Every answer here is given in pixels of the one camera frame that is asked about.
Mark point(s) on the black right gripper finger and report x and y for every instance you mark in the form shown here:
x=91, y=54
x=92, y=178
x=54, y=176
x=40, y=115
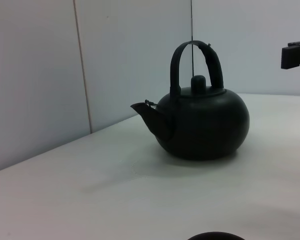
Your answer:
x=295, y=56

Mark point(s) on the small black teacup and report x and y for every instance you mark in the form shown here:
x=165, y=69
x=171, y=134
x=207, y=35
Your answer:
x=215, y=237

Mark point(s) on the black cast iron teapot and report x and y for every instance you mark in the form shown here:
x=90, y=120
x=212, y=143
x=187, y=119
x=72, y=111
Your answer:
x=202, y=125

